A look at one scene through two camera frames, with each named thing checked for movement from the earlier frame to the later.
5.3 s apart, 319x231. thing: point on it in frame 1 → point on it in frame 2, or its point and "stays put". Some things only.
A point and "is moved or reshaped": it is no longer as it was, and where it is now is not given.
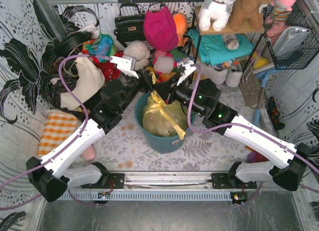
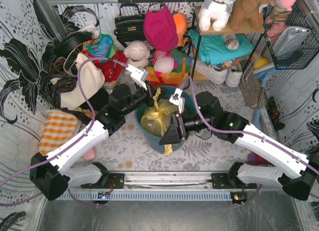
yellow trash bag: [163, 119] is moved or reshaped
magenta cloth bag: [160, 30] stays put
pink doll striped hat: [163, 62] stays put
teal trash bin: [157, 144] stays put
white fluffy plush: [140, 51] stays put
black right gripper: [166, 87] → [179, 126]
